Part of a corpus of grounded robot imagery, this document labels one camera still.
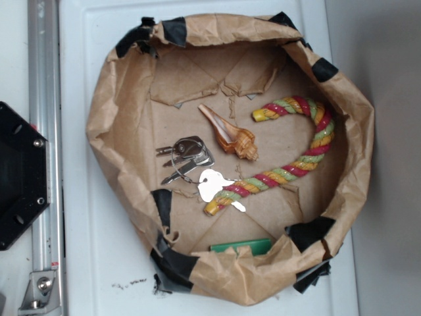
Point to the silver key bunch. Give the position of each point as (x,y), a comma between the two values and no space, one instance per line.
(186,155)

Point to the white key tag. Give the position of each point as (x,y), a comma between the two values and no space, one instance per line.
(210,183)

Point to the brown paper bag bin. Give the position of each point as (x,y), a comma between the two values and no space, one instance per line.
(147,97)

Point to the orange spiral seashell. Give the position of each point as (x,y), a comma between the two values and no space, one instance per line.
(231,138)

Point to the green flat block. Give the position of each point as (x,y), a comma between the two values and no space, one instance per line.
(258,246)

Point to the white tray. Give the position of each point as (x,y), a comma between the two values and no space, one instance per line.
(108,270)

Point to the red yellow green rope toy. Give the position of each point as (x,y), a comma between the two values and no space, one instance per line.
(308,161)

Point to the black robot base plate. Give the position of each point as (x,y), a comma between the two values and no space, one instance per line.
(24,175)

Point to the aluminium frame rail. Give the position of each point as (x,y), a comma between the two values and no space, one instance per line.
(48,248)

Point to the metal corner bracket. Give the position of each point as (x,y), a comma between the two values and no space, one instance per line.
(42,295)

